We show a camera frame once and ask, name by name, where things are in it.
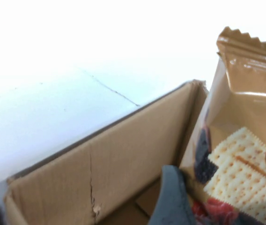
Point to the brown cracker packet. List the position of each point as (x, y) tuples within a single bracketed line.
[(240, 117)]

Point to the cardboard box with clear tape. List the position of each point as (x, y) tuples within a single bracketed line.
[(76, 175)]

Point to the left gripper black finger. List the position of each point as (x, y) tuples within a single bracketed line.
[(170, 199)]

